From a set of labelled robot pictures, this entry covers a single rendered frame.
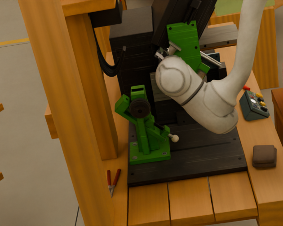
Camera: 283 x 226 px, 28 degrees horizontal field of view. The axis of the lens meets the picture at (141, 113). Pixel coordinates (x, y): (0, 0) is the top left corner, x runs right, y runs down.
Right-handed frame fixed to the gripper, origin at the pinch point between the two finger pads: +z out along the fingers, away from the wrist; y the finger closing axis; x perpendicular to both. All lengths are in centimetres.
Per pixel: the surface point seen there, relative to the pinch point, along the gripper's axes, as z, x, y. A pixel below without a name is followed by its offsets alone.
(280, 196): -32, 11, -50
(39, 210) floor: 110, 136, -3
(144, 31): 26.1, 1.5, 12.4
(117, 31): 30.6, 8.5, 21.0
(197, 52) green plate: 20.4, -4.7, -8.9
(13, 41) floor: 386, 135, 104
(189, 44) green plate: 20.3, -5.5, -4.6
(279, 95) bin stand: 47, -8, -53
